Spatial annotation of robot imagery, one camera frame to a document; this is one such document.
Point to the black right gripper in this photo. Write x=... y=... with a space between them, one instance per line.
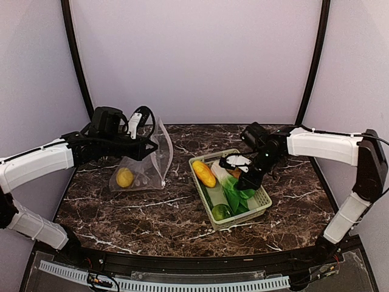
x=251 y=182

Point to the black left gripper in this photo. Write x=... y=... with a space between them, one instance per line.
x=140 y=152

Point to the green bok choy toy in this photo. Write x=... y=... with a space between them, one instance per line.
x=237 y=199

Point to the clear dotted zip top bag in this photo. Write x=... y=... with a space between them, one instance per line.
x=150 y=173

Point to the yellow lemon toy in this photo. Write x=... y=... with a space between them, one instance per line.
x=124 y=177

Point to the light green plastic basket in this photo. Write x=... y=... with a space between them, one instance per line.
x=257 y=204

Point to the green lime toy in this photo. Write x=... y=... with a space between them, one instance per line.
x=221 y=212

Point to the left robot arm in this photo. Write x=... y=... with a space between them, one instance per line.
x=109 y=134

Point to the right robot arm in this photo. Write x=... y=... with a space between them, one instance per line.
x=354 y=163

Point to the brown potato toy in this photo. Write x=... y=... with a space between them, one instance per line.
x=235 y=173

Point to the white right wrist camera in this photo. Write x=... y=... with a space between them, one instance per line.
x=235 y=160

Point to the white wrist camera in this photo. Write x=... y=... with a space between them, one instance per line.
x=133 y=124
x=235 y=160

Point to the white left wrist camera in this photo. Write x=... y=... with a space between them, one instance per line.
x=133 y=124

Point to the black front rail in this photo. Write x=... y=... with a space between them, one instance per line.
x=124 y=264

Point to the left black frame post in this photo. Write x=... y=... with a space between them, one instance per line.
x=75 y=55

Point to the black frame post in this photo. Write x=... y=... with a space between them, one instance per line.
x=75 y=55
x=316 y=57

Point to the right black frame post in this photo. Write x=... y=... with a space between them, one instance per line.
x=316 y=57

